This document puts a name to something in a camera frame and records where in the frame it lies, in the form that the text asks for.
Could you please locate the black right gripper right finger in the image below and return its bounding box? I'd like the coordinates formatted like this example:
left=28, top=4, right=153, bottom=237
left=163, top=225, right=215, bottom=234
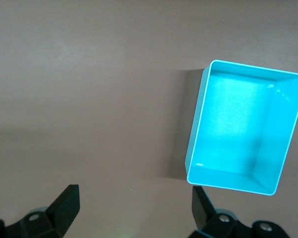
left=188, top=185, right=289, bottom=238

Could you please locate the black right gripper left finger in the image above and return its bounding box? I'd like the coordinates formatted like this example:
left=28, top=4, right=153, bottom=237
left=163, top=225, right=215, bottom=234
left=0, top=184, right=80, bottom=238

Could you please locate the teal plastic bin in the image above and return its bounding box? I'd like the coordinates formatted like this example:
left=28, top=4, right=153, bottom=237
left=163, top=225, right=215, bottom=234
left=184, top=59, right=298, bottom=197

